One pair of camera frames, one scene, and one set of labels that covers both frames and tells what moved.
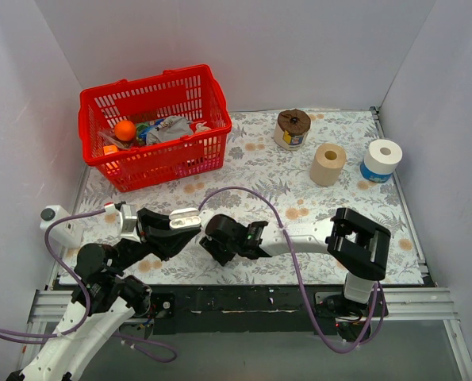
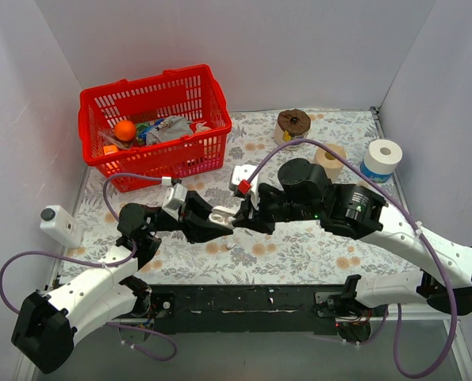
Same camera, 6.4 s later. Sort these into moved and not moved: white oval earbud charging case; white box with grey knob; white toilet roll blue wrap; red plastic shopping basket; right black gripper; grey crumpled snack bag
Moved: white oval earbud charging case; right black gripper
Not moved: red plastic shopping basket; white toilet roll blue wrap; white box with grey knob; grey crumpled snack bag
